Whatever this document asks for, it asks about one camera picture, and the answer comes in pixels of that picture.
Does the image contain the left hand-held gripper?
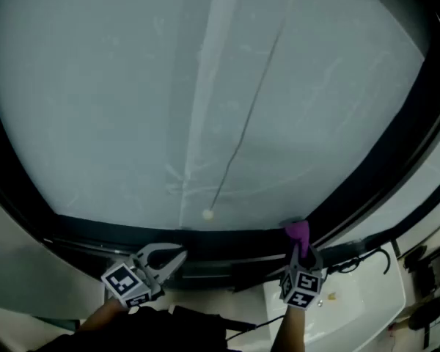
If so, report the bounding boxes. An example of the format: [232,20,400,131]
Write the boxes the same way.
[100,243,189,309]

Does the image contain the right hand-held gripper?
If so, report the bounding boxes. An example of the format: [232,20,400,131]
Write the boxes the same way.
[280,243,326,310]

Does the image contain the purple cleaning cloth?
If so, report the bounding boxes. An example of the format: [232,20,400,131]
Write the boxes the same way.
[284,221,311,258]

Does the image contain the dark metal window frame rail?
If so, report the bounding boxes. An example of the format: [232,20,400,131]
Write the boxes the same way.
[40,229,293,291]

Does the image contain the person's left forearm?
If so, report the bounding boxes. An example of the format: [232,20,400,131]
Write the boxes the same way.
[76,298,133,333]

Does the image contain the person's right forearm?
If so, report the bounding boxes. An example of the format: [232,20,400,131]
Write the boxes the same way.
[274,304,307,352]

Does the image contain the white sink basin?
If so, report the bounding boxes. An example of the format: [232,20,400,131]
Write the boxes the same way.
[262,242,406,352]

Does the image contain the person's black clothing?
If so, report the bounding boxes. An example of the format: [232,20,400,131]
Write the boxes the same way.
[25,304,257,352]

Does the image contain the pile of dark equipment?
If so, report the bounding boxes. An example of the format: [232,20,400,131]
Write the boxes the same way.
[403,238,440,348]

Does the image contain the frosted window glass pane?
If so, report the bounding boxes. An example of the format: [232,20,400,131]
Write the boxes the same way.
[0,0,426,232]

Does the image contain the black cable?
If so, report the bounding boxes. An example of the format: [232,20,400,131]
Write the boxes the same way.
[225,315,287,340]
[326,247,392,276]

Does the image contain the blind pull cord with bead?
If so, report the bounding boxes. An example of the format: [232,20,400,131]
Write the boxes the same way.
[202,0,301,221]

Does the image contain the black window frame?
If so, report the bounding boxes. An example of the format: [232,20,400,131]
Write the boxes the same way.
[0,0,440,293]

